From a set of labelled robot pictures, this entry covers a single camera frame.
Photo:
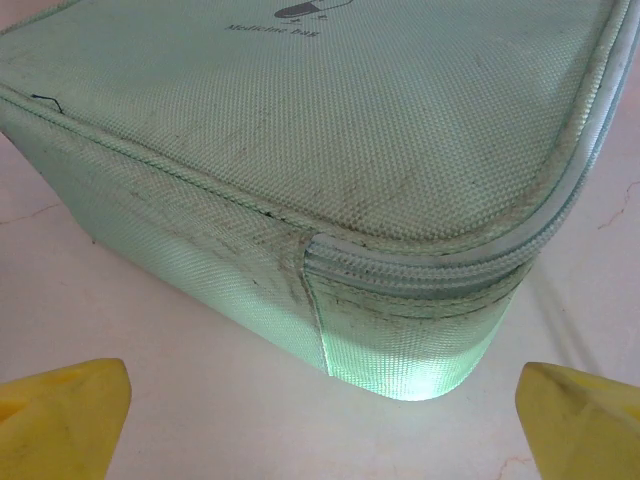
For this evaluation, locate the mint green medicine bag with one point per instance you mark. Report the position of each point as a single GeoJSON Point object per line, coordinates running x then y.
{"type": "Point", "coordinates": [320, 140]}

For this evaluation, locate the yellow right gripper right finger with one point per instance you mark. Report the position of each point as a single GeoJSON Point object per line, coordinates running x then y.
{"type": "Point", "coordinates": [585, 430]}

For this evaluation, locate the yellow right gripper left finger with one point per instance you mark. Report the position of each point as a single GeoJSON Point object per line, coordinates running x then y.
{"type": "Point", "coordinates": [60, 425]}

